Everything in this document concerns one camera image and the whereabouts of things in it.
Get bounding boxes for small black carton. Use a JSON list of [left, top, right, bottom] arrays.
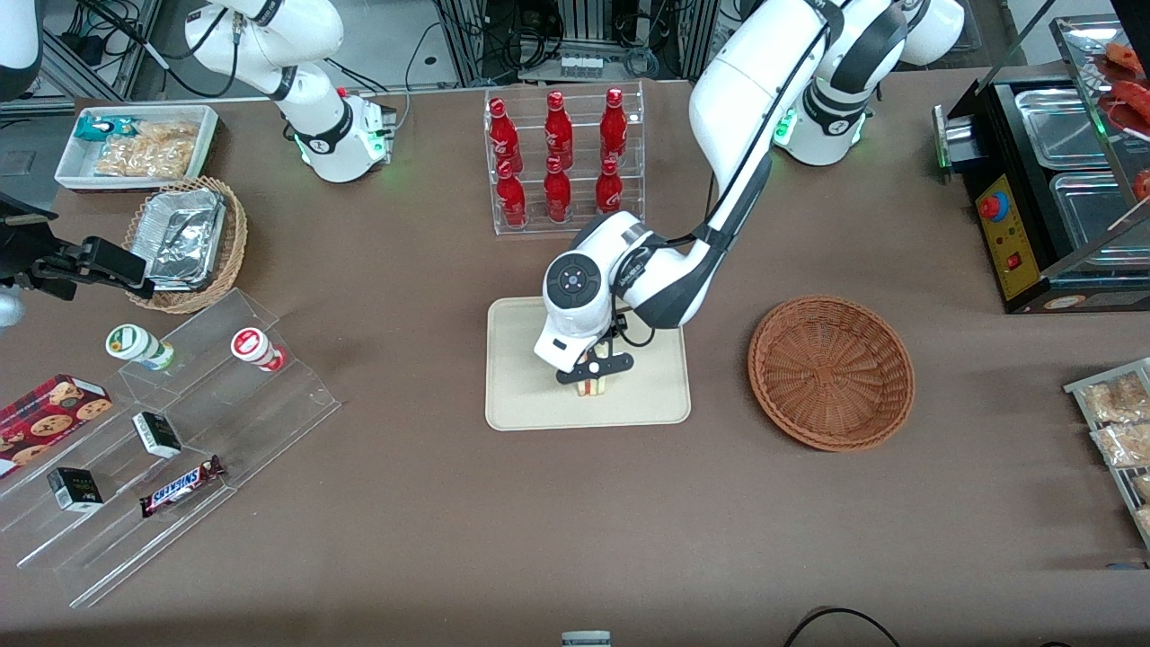
[[131, 411, 184, 461], [46, 466, 105, 515]]

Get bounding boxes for red lid drink cup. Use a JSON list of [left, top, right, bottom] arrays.
[[229, 327, 289, 375]]

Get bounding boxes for black food warmer cabinet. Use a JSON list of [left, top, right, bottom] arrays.
[[933, 13, 1150, 315]]

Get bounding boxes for clear acrylic stepped stand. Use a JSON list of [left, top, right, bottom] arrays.
[[0, 403, 239, 610], [117, 288, 343, 492]]

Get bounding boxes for brown round wicker basket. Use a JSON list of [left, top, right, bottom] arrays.
[[747, 296, 916, 452]]

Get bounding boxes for red cola bottle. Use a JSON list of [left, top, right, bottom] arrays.
[[543, 156, 574, 225], [496, 160, 529, 229], [488, 97, 525, 174], [544, 91, 575, 171], [594, 158, 625, 217], [599, 87, 630, 165]]

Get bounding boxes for clear bag of fried snacks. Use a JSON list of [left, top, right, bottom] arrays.
[[1091, 422, 1150, 470], [1080, 372, 1150, 425]]

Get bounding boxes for grey wire rack tray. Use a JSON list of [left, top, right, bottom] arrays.
[[1064, 358, 1150, 551]]

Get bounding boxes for clear bag of crackers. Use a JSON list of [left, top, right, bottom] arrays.
[[93, 120, 201, 180]]

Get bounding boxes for light oval wicker basket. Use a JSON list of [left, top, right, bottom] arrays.
[[122, 175, 250, 315]]

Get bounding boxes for snickers chocolate bar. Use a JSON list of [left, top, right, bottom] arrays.
[[138, 454, 226, 519]]

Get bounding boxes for teal snack packet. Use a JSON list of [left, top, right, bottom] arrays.
[[74, 115, 141, 144]]

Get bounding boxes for white rectangular snack bin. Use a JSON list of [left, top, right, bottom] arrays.
[[54, 104, 221, 194]]

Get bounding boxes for aluminium frame rack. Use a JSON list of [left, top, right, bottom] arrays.
[[40, 0, 164, 102]]

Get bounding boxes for beige plastic tray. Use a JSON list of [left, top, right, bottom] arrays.
[[485, 296, 693, 433]]

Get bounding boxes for aluminium foil container stack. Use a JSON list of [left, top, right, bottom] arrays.
[[142, 186, 228, 291]]

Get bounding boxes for green lid drink cup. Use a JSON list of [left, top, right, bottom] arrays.
[[104, 323, 177, 373]]

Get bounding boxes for red cookie box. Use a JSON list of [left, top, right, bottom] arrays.
[[0, 373, 115, 481]]

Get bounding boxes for steel warmer pan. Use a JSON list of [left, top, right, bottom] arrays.
[[1048, 171, 1150, 253], [1013, 86, 1117, 172]]

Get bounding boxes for clear acrylic bottle rack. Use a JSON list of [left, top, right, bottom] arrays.
[[483, 80, 647, 237]]

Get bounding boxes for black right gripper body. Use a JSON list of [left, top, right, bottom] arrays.
[[0, 192, 57, 272]]

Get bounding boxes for black cable loop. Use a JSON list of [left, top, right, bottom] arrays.
[[781, 607, 905, 647]]

